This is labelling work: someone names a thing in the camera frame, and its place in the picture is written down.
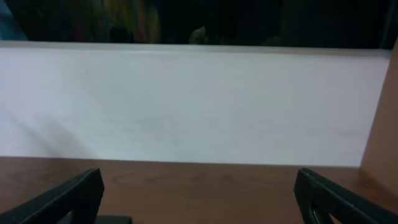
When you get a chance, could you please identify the dark green box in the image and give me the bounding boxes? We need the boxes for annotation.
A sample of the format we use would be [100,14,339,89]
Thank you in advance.
[57,215,132,224]

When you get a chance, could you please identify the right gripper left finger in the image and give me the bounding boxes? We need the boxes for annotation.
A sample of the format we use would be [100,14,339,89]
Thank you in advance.
[1,169,104,224]

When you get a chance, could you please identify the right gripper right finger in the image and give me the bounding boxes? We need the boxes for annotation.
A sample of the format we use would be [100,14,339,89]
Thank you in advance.
[294,168,397,224]

